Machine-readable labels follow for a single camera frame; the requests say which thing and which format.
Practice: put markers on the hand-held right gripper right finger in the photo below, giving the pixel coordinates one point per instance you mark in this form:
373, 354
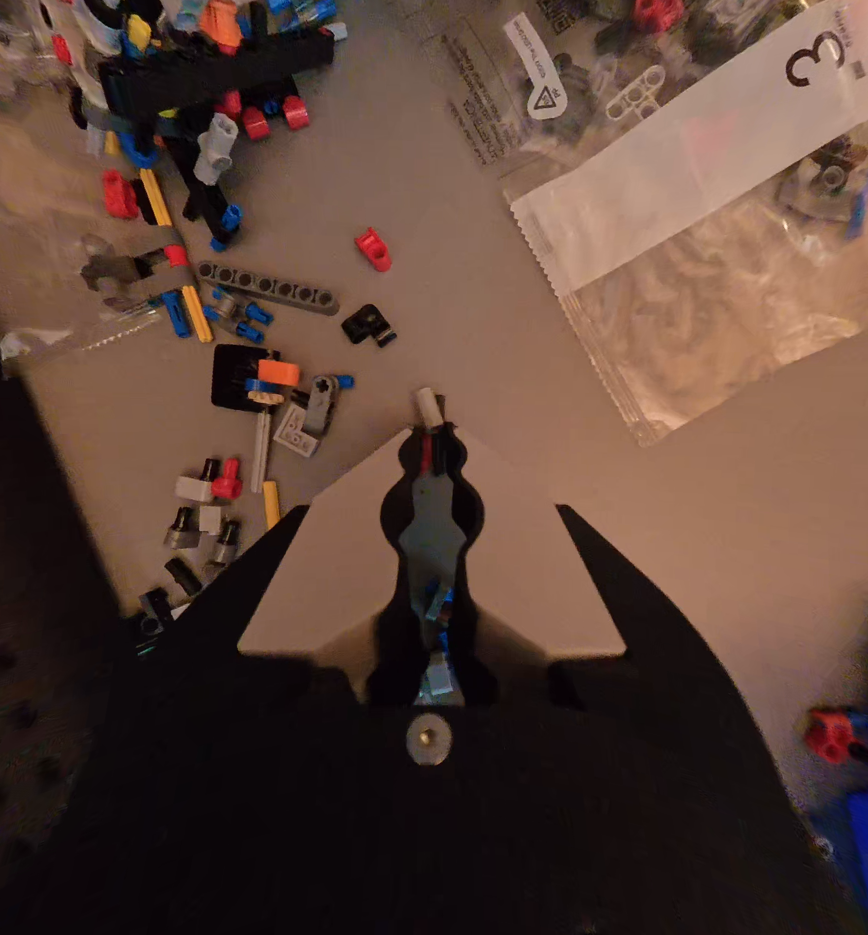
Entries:
543, 584

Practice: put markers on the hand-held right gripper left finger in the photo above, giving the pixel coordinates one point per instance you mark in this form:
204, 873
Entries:
317, 584

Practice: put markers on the grey lego axle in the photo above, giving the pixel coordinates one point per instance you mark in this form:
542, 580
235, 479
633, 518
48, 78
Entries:
260, 453

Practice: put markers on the red pin white bush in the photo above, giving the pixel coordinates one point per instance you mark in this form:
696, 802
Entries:
426, 409

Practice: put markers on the dark grey holed lego beam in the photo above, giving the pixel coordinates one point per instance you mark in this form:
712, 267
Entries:
273, 287

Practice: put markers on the black orange lego assembly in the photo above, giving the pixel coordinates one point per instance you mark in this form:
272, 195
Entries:
222, 69

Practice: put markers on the yellow lego axle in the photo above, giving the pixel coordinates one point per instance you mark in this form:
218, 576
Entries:
155, 197
271, 504

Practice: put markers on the red lego connector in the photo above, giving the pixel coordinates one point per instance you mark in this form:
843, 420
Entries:
227, 478
120, 193
372, 248

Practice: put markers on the small grey lego brick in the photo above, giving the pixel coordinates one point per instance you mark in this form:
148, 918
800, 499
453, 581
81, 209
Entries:
193, 488

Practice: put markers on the grey black lego connectors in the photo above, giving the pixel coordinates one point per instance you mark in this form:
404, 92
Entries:
156, 610

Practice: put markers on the large clear lego parts bag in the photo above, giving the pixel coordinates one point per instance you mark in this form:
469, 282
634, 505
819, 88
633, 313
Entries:
733, 256

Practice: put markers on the black blue lego pins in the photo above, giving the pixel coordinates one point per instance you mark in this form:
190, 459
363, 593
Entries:
207, 197

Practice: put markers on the black connector blue pin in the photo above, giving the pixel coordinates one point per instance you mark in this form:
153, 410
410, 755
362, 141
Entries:
364, 321

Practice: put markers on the crumpled clear plastic bag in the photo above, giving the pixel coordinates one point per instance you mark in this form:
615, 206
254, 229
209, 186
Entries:
843, 734

